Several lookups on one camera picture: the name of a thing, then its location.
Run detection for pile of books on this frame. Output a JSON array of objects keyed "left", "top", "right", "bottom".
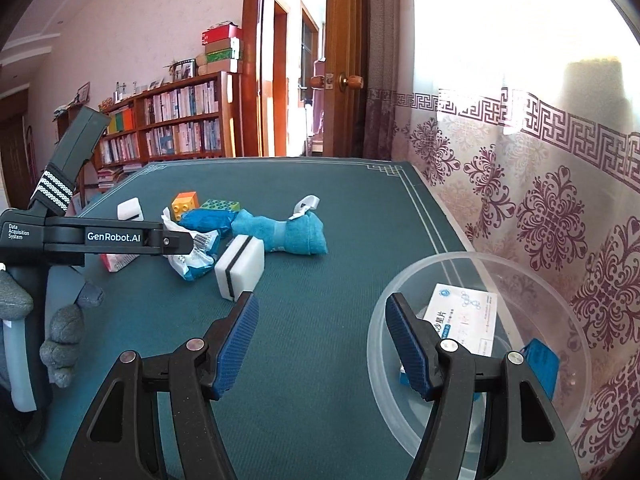
[{"left": 97, "top": 162, "right": 146, "bottom": 192}]

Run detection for wooden door frame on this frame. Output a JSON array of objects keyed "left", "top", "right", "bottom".
[{"left": 241, "top": 0, "right": 281, "bottom": 158}]

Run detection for blue snack packet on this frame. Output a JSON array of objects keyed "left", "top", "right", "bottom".
[{"left": 178, "top": 209, "right": 238, "bottom": 237}]

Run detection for blue towel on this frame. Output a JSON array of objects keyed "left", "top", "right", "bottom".
[{"left": 231, "top": 195, "right": 329, "bottom": 257}]

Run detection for tan box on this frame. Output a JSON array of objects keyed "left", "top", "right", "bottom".
[{"left": 197, "top": 59, "right": 243, "bottom": 74}]

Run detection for green table mat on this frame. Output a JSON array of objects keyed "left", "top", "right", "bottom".
[{"left": 22, "top": 156, "right": 473, "bottom": 480}]

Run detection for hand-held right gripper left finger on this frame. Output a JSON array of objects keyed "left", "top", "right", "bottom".
[{"left": 60, "top": 291, "right": 261, "bottom": 480}]

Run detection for orange and yellow toy block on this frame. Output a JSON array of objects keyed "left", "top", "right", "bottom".
[{"left": 171, "top": 192, "right": 200, "bottom": 219}]

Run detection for wooden door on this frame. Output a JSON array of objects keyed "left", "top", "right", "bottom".
[{"left": 322, "top": 0, "right": 371, "bottom": 158}]

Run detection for clear plastic bowl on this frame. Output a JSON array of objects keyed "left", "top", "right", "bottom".
[{"left": 366, "top": 251, "right": 593, "bottom": 478}]

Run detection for white and blue packet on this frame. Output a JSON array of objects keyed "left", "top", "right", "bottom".
[{"left": 161, "top": 207, "right": 221, "bottom": 282}]

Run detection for white sponge with black stripe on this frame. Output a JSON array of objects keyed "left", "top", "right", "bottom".
[{"left": 215, "top": 234, "right": 265, "bottom": 302}]

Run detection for wooden bookshelf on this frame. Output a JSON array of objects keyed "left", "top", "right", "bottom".
[{"left": 97, "top": 71, "right": 243, "bottom": 171}]

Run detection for white patterned curtain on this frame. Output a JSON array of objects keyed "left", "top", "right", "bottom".
[{"left": 392, "top": 0, "right": 640, "bottom": 480}]

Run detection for pink and white box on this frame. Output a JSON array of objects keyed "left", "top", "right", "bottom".
[{"left": 100, "top": 252, "right": 142, "bottom": 273}]

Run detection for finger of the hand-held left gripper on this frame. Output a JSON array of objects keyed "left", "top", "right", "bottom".
[{"left": 161, "top": 229, "right": 196, "bottom": 257}]

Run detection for white paper card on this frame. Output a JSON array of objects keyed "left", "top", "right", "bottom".
[{"left": 117, "top": 198, "right": 145, "bottom": 221}]

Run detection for green toy block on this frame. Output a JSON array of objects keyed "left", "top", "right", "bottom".
[{"left": 200, "top": 199, "right": 242, "bottom": 215}]

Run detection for rows of shelved books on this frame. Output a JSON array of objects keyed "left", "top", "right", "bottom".
[{"left": 100, "top": 82, "right": 223, "bottom": 166}]

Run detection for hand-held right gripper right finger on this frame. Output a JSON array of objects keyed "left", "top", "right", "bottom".
[{"left": 385, "top": 292, "right": 583, "bottom": 480}]

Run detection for person's left hand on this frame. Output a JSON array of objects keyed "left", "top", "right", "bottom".
[{"left": 0, "top": 270, "right": 106, "bottom": 388}]

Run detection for brown curtain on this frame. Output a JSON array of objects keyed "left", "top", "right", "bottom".
[{"left": 362, "top": 0, "right": 416, "bottom": 161}]

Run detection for white medicine box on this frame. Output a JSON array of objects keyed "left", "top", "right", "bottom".
[{"left": 400, "top": 283, "right": 498, "bottom": 386}]

